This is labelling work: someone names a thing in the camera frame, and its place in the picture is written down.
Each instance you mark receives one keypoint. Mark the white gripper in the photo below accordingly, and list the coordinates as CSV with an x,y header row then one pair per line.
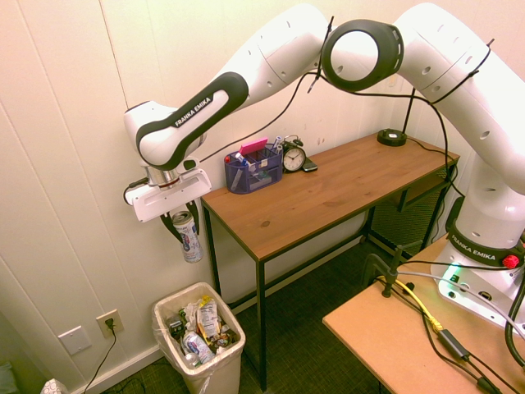
x,y
172,199

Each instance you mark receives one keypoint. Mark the white drink can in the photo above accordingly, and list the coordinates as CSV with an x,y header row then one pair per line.
x,y
191,246

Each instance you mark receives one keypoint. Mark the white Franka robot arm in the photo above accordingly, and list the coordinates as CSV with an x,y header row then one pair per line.
x,y
287,49

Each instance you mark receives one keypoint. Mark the beige trash bin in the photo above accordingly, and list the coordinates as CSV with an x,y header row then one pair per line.
x,y
221,371

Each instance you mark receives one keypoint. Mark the blue mesh desk organizer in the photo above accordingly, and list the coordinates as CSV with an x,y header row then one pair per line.
x,y
246,181

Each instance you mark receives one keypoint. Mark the blue white pen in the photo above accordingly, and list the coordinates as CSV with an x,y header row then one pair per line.
x,y
242,159

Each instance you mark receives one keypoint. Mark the crumpled snack wrapper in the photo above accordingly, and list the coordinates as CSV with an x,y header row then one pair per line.
x,y
206,318

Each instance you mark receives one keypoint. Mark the pink sticky note pad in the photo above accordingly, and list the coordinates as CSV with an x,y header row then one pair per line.
x,y
254,146

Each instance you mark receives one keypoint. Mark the blue cap marker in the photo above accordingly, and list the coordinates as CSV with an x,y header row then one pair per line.
x,y
280,141
275,147

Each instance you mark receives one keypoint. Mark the black alarm clock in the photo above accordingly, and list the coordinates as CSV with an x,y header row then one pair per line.
x,y
293,159

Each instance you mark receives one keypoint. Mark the black mobile phone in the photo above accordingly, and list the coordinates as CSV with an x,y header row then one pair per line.
x,y
310,166

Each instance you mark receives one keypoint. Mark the patterned tissue box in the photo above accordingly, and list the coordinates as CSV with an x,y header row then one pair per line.
x,y
55,388

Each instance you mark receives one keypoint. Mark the black metal clamp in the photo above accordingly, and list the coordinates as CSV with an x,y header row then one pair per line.
x,y
391,276

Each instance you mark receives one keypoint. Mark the light wood robot bench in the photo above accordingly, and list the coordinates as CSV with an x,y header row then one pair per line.
x,y
369,340

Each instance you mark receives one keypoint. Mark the black round puck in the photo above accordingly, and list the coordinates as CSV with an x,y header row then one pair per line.
x,y
391,137

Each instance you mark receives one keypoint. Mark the grey green pillow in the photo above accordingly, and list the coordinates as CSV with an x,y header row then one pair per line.
x,y
7,379

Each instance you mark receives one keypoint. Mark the black power adapter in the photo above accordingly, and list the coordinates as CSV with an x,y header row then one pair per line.
x,y
453,344

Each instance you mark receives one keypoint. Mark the red emergency stop button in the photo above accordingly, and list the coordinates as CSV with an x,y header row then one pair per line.
x,y
511,261

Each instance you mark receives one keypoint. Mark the white wall outlet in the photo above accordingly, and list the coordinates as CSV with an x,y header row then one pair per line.
x,y
110,318

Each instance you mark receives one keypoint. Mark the wooden table black frame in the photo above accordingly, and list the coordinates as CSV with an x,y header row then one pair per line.
x,y
328,184

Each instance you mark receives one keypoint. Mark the white blank wall plate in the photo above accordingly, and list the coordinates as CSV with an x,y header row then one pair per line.
x,y
75,340

